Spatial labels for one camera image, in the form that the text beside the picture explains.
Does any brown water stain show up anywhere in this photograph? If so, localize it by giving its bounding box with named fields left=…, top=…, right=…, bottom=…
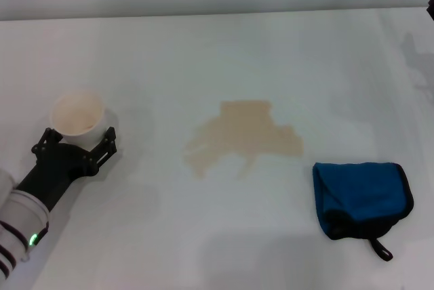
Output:
left=182, top=100, right=304, bottom=180

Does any blue rag with black trim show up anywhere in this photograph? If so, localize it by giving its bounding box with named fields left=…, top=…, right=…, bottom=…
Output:
left=311, top=161, right=415, bottom=262

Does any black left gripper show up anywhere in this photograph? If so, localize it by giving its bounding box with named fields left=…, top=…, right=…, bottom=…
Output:
left=15, top=126, right=119, bottom=213

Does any white paper cup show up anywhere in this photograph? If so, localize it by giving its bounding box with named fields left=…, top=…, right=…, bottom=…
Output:
left=50, top=89, right=109, bottom=150

